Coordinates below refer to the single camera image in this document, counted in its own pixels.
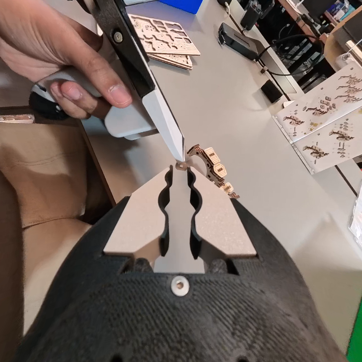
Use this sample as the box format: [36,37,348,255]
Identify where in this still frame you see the wooden model figure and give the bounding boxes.
[187,144,241,200]

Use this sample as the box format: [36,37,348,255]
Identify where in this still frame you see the person's left hand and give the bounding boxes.
[0,0,133,120]

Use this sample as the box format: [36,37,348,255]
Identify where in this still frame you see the paper sheet in clear sleeve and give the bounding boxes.
[349,187,362,241]

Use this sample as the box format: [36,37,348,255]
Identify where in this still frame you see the black power adapter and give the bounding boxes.
[218,22,259,60]

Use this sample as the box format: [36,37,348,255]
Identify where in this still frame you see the grey desk cable hatch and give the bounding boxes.
[246,35,304,101]

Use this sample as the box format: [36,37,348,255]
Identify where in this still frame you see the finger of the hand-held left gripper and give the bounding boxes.
[142,86,186,164]

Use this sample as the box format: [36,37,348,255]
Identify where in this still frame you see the wooden puzzle parts sheet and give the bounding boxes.
[129,14,201,57]
[147,52,193,70]

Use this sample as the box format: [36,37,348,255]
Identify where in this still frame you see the blue plastic bin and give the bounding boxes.
[158,0,205,15]

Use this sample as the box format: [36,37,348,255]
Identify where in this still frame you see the dark panel with wooden rim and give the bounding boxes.
[324,11,362,64]

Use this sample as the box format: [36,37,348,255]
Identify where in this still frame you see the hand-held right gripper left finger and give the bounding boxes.
[103,165,173,267]

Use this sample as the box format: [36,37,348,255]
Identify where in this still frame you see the black cable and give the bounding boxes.
[256,34,328,77]

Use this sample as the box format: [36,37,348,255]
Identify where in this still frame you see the small black box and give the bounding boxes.
[260,80,283,104]

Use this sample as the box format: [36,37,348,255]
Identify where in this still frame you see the green plastic bin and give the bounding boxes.
[346,325,362,362]

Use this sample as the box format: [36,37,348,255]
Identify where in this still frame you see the grey desk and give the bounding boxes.
[81,0,362,357]

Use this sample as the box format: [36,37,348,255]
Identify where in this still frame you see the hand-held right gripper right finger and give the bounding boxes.
[187,166,258,260]

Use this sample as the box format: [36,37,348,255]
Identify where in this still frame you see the person's beige trousers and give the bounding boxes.
[0,122,116,362]

